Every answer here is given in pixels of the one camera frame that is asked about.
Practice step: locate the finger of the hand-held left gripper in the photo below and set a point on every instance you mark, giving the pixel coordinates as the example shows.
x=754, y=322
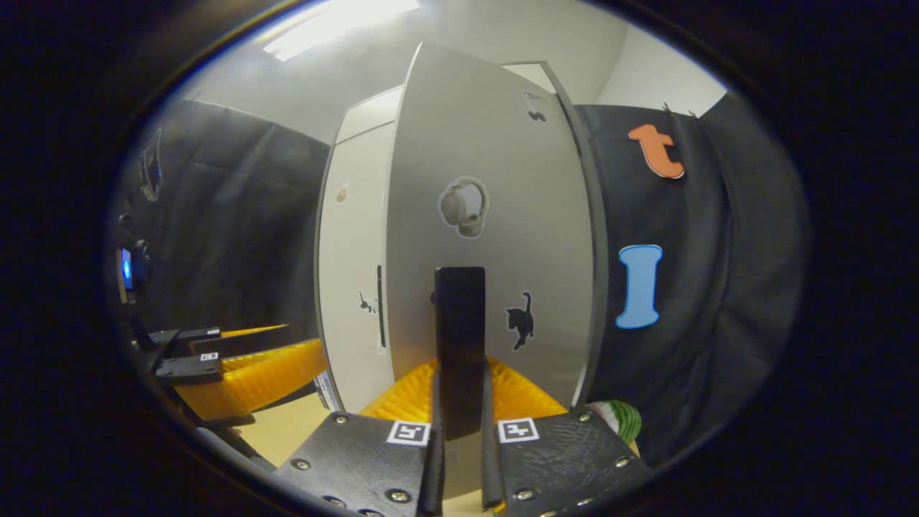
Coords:
x=237, y=343
x=190, y=366

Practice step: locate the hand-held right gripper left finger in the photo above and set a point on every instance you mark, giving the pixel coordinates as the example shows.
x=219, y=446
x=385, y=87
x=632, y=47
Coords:
x=432, y=481

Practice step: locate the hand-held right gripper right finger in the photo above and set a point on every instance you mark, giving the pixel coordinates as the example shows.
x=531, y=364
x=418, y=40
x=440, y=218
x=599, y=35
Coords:
x=491, y=474

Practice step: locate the white cabinet door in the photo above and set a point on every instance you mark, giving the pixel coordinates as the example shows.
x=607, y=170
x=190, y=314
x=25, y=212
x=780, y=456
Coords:
x=352, y=251
x=502, y=143

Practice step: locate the white double-door shoe cabinet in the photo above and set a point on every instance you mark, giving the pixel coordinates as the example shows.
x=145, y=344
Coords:
x=600, y=237

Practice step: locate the device with blue light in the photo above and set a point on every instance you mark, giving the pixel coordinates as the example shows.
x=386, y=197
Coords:
x=128, y=269

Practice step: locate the black backdrop cloth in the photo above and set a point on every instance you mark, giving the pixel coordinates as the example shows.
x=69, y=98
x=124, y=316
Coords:
x=725, y=287
x=237, y=215

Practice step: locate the green white striped object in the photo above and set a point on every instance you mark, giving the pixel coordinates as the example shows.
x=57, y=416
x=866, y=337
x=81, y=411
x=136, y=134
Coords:
x=621, y=420

